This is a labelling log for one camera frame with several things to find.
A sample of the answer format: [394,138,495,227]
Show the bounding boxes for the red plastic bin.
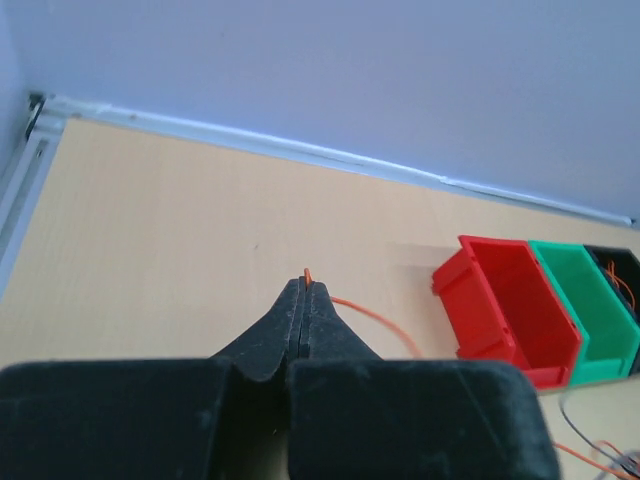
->
[432,235,583,390]

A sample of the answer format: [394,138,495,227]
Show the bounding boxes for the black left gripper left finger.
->
[1,280,300,479]

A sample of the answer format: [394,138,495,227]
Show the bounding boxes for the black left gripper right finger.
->
[287,282,560,479]

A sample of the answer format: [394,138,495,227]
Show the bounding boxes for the orange black grey cables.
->
[552,389,640,480]

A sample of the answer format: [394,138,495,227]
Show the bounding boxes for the green plastic bin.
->
[529,241,639,387]

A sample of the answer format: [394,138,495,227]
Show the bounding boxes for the black plastic bin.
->
[583,245,639,380]

